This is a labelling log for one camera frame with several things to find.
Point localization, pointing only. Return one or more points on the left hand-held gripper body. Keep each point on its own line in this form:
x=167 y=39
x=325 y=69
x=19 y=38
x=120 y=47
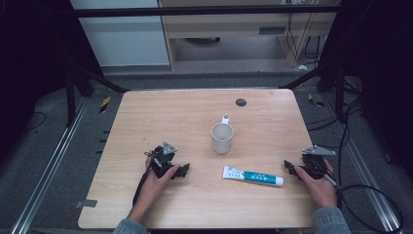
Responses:
x=163 y=155

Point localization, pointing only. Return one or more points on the person's right hand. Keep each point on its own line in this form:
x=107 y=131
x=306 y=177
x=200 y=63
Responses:
x=319 y=190

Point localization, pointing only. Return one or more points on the white cabinet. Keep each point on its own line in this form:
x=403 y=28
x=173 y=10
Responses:
x=123 y=39

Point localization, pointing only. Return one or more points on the black horizontal frame bar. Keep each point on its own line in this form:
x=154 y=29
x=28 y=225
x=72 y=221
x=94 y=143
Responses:
x=195 y=11

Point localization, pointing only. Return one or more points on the yellow and black tape strip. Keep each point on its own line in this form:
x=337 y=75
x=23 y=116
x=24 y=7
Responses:
x=105 y=104
x=315 y=101

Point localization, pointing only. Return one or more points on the light wooden desk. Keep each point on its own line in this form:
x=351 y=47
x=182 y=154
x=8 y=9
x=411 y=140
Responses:
x=227 y=27

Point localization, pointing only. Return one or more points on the black curtain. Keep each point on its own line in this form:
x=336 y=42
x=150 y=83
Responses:
x=380 y=65
x=29 y=65

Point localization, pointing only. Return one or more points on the grey round table grommet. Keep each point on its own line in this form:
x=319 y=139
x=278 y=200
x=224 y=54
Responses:
x=241 y=102

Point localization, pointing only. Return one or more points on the person's left hand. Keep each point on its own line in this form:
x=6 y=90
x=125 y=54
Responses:
x=153 y=188

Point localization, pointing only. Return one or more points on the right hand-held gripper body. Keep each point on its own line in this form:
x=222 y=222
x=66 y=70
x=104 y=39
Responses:
x=315 y=162

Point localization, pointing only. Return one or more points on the white and teal toothpaste tube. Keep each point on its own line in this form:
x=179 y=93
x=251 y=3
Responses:
x=253 y=176

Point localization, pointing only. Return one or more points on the black metal stand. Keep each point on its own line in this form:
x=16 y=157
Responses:
x=70 y=97
x=339 y=87

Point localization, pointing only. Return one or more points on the aluminium floor rail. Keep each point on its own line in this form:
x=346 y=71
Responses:
x=360 y=169
x=48 y=165

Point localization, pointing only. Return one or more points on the grey tape patch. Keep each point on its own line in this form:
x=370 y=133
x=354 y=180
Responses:
x=86 y=203

